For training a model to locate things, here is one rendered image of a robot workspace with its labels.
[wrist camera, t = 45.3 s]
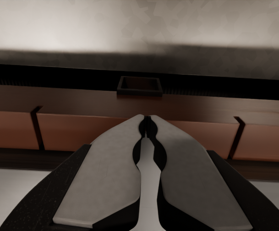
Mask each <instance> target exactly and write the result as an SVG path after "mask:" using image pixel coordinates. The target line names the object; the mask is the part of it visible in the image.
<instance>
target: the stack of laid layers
mask: <svg viewBox="0 0 279 231"><path fill-rule="evenodd" d="M73 153H74V152H72V151H54V150H45V149H44V146H42V147H41V149H40V150H36V149H18V148H0V168H13V169H32V170H51V171H53V170H54V169H55V168H56V167H58V166H59V165H60V164H61V163H62V162H64V161H65V160H66V159H67V158H68V157H70V156H71V155H72V154H73ZM224 160H225V161H226V162H228V163H229V164H230V165H231V166H232V167H233V168H234V169H236V170H237V171H238V172H239V173H240V174H241V175H243V176H244V177H245V178H246V179H247V180H256V181H275V182H279V162H272V161H253V160H235V159H232V158H231V157H230V156H229V155H228V158H227V159H224Z"/></svg>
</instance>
